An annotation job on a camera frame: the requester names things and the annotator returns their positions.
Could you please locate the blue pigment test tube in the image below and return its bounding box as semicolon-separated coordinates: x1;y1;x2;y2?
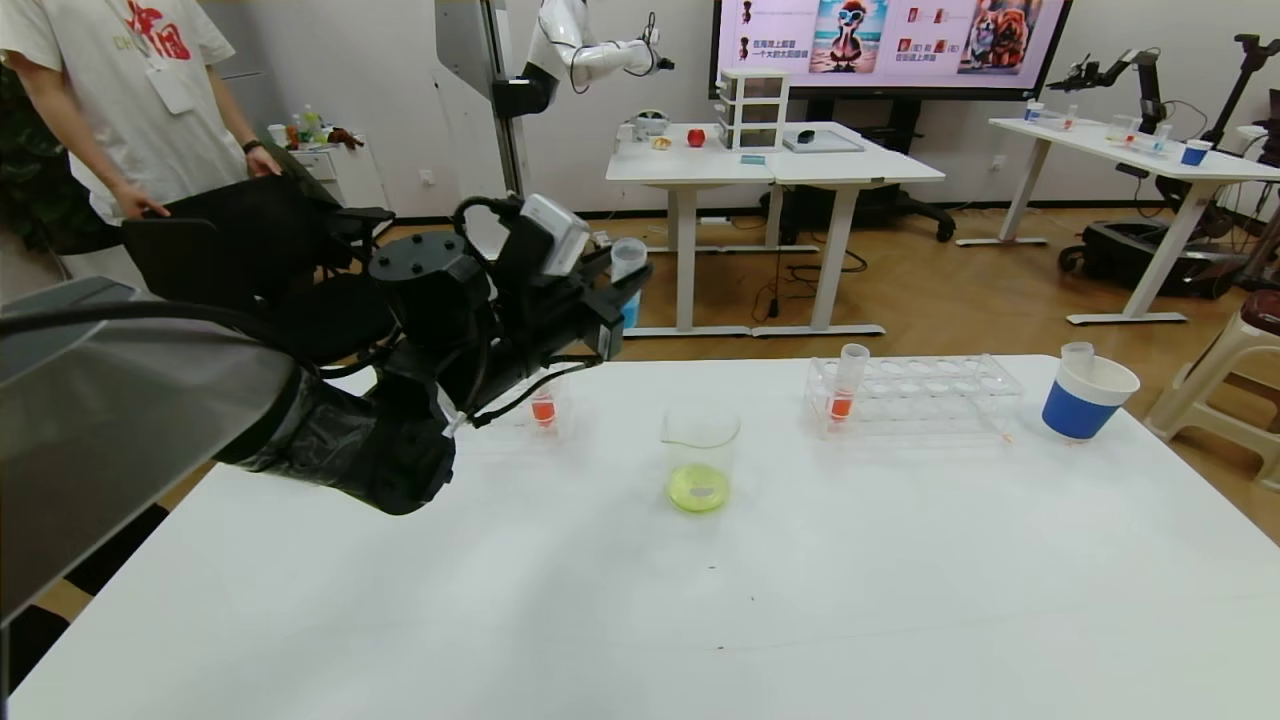
610;238;649;331

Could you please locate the black wheeled robot base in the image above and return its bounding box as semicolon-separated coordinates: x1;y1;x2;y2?
1058;220;1246;301

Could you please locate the clear plastic test tube rack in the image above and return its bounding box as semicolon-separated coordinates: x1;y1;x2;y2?
450;362;571;444
805;354;1027;441

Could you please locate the clear glass beaker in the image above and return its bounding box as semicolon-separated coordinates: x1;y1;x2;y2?
660;402;743;515

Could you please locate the white standing desk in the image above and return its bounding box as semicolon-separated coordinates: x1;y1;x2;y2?
606;125;777;341
955;117;1280;327
752;122;946;339

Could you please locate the white mini drawer unit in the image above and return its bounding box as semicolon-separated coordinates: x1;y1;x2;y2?
716;68;791;153

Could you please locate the grey flat tray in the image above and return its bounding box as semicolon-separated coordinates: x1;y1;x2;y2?
782;129;865;156

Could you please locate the black display stand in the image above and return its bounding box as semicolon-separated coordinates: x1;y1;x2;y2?
760;98;956;246

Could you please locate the black folding chair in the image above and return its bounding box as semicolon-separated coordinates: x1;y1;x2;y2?
330;205;401;251

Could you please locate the white humanoid robot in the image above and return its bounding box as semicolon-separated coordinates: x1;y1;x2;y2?
435;0;677;216

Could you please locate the white low cabinet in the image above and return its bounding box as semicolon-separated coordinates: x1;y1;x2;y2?
290;145;389;213

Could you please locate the olive green jacket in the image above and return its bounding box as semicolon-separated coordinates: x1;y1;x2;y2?
262;143;341;206

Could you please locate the black office chair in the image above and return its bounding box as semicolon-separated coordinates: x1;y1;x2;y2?
120;175;401;366

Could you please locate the blue white paper cup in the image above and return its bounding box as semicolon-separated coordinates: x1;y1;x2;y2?
1041;356;1142;443

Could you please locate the person in white t-shirt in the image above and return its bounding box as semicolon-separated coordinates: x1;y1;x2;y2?
0;0;286;221

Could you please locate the beige plastic stool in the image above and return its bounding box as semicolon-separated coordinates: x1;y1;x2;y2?
1143;290;1280;496

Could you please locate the large green leafy plant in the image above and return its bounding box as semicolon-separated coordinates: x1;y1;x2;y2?
0;65;101;256

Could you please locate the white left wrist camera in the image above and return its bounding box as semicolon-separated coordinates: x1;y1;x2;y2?
518;194;593;279

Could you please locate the large wall display screen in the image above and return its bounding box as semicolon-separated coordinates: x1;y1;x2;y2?
709;0;1074;103

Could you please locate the black camera tripod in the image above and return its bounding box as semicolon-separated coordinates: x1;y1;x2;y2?
1200;33;1280;151

